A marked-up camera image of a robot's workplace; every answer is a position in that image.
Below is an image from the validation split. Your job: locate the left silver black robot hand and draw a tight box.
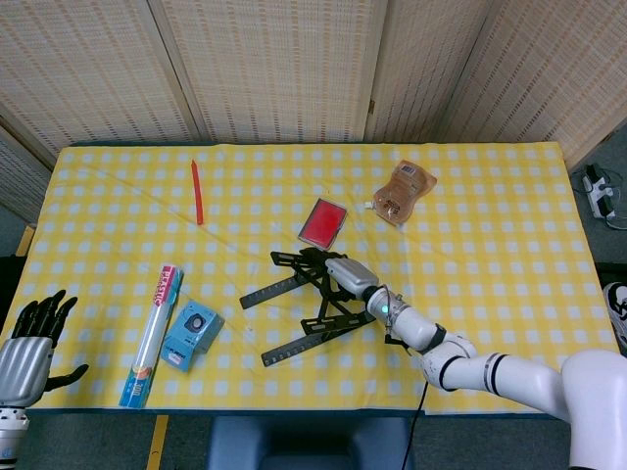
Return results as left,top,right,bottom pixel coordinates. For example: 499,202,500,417
0,289,90,407

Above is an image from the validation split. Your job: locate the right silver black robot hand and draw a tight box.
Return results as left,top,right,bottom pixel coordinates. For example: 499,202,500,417
299,247,382,301

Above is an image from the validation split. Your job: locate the black folding stand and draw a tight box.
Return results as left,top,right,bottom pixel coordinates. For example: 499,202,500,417
238,248,381,369

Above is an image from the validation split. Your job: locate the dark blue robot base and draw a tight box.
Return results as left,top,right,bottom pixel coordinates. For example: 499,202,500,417
205,415,417,470

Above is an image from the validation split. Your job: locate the red ink pad case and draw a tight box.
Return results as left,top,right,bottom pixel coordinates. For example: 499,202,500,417
297,197,349,252

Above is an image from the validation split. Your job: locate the brown sauce pouch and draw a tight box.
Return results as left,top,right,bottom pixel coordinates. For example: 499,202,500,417
367,160,438,228

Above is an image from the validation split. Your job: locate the plastic wrap box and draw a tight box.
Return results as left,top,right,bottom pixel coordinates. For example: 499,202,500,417
119,264,185,410

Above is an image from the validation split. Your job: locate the yellow white checked tablecloth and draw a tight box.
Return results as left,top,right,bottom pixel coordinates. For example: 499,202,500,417
0,141,624,417

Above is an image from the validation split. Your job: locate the blue speaker box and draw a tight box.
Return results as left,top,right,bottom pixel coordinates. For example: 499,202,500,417
160,300,225,374

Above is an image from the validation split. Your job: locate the red plastic stick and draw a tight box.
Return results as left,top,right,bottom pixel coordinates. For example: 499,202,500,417
189,159,207,226

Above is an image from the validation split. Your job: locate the woven folding screen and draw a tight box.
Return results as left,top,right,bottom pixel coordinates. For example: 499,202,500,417
0,0,627,221

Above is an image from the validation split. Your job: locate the white power strip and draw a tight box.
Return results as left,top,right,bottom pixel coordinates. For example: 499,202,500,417
581,164,619,220

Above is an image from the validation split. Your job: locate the black and white shoe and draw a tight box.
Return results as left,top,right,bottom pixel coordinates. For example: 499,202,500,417
602,281,627,353

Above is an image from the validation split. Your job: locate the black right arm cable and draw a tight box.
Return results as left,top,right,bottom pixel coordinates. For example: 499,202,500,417
402,379,431,470

